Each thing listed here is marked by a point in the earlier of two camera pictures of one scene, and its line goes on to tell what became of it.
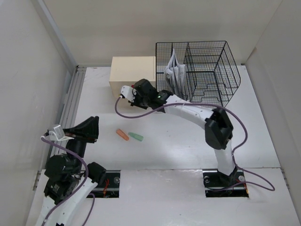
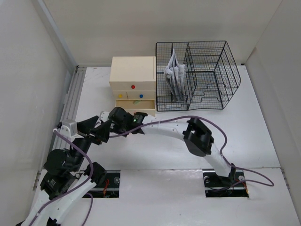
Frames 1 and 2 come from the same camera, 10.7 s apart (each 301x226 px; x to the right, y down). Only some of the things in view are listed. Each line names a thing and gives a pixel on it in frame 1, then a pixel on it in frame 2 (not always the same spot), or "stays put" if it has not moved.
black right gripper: x=135 y=102 → x=113 y=127
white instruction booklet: x=174 y=72 stays put
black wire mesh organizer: x=211 y=75 stays put
